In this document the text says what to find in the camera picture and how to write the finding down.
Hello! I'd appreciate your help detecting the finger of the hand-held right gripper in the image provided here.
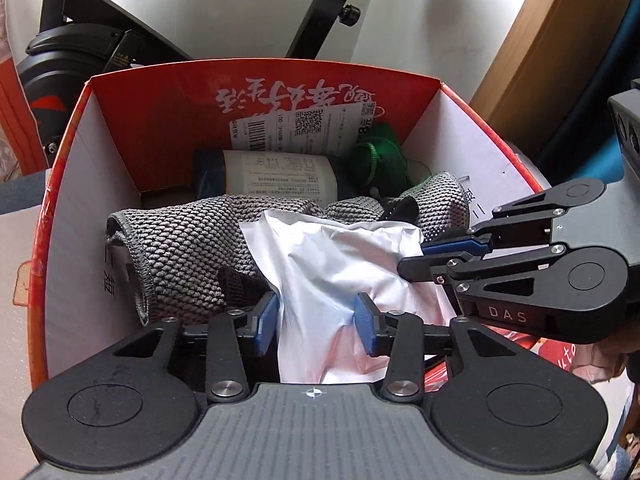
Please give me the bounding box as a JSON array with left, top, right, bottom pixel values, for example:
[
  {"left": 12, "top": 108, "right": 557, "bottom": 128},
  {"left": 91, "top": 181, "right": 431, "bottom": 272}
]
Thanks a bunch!
[
  {"left": 397, "top": 242, "right": 571, "bottom": 318},
  {"left": 421, "top": 180, "right": 563, "bottom": 261}
]

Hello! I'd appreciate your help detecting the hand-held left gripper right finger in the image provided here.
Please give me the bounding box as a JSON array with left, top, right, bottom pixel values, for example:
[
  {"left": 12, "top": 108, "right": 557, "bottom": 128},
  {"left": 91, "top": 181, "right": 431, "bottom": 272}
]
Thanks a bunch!
[{"left": 352, "top": 292, "right": 506, "bottom": 403}]

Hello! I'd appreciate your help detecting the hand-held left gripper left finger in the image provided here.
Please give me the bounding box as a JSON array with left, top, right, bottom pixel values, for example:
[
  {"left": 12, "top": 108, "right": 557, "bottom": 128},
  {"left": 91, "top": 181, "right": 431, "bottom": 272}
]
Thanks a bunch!
[{"left": 114, "top": 290, "right": 280, "bottom": 403}]

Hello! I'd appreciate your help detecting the white plastic pouch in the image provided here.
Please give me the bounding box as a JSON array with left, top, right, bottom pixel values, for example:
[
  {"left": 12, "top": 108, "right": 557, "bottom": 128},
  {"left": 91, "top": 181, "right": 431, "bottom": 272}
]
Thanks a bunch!
[{"left": 239, "top": 210, "right": 453, "bottom": 386}]

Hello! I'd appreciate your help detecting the grey knitted cloth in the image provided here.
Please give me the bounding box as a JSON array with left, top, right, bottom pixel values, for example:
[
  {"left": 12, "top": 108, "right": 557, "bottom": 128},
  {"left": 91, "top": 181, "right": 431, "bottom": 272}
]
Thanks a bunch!
[{"left": 106, "top": 172, "right": 471, "bottom": 326}]

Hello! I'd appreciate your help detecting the green mesh bag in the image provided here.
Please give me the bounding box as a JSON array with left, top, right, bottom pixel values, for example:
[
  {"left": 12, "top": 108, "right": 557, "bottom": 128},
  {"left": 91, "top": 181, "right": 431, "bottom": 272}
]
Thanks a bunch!
[{"left": 347, "top": 122, "right": 436, "bottom": 196}]

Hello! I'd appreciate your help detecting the dark blue pack white label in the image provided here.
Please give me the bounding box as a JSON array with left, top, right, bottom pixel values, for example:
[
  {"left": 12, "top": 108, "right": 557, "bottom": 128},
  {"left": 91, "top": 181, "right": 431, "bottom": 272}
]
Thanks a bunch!
[{"left": 192, "top": 149, "right": 353, "bottom": 201}]

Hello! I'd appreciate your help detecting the red cardboard box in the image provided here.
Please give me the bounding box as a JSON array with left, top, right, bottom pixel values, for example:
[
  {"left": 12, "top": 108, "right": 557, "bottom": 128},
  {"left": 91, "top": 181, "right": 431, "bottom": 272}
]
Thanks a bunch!
[{"left": 27, "top": 57, "right": 551, "bottom": 396}]

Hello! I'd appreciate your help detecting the black cloth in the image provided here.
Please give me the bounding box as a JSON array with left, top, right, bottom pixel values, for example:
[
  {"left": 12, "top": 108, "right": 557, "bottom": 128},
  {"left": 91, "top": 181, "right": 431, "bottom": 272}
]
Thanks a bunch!
[{"left": 377, "top": 196, "right": 421, "bottom": 224}]

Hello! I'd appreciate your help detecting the red printed packet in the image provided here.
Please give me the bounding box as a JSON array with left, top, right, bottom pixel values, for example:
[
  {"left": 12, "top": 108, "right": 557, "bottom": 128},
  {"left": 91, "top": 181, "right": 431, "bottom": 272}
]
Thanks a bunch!
[{"left": 530, "top": 332, "right": 596, "bottom": 376}]

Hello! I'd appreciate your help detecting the pink cloth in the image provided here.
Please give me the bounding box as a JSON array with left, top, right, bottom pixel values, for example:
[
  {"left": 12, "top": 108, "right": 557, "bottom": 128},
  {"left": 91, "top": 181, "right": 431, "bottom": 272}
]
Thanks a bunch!
[{"left": 575, "top": 342, "right": 633, "bottom": 386}]

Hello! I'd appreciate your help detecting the wooden door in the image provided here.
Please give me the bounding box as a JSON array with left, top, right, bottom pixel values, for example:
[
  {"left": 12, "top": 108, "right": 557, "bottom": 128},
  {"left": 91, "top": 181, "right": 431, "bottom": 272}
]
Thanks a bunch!
[{"left": 470, "top": 0, "right": 631, "bottom": 156}]

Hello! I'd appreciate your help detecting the printed tablecloth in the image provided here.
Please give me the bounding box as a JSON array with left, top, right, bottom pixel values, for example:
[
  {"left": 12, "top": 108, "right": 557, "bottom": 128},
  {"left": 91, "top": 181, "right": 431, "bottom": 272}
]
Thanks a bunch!
[{"left": 0, "top": 170, "right": 56, "bottom": 480}]

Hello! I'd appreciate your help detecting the printed curtain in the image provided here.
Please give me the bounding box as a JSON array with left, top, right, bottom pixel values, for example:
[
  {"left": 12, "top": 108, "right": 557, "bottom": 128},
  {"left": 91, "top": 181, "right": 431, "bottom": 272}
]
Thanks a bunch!
[{"left": 0, "top": 0, "right": 51, "bottom": 181}]

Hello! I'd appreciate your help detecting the black exercise bike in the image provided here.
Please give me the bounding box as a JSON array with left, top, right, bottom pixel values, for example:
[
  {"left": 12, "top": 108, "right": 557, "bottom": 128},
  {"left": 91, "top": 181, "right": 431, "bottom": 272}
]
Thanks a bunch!
[{"left": 15, "top": 0, "right": 421, "bottom": 171}]

